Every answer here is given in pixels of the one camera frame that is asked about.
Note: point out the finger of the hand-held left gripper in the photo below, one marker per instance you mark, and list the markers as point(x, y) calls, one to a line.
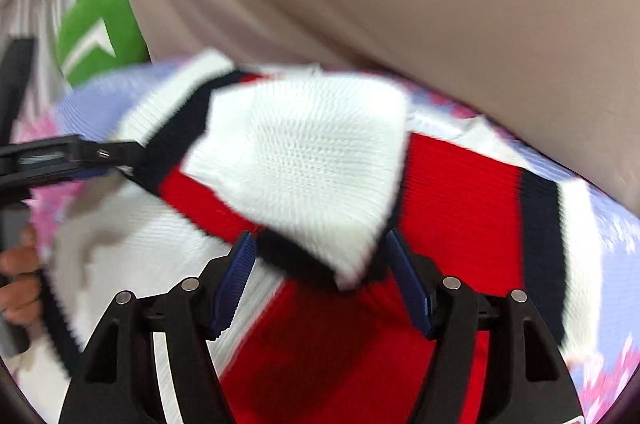
point(85, 150)
point(47, 180)

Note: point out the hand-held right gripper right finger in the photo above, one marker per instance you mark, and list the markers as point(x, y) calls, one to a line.
point(406, 276)

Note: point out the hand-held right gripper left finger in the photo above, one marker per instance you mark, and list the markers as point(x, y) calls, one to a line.
point(239, 271)

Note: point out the white red navy knit sweater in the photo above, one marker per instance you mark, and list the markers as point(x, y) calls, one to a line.
point(320, 184)

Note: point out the person's left hand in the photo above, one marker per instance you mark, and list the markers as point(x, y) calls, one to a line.
point(17, 291)

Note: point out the green pillow with white mark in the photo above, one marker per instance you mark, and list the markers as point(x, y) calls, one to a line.
point(97, 36)

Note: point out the pink blue floral bed sheet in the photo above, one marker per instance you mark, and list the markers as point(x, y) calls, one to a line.
point(612, 284)

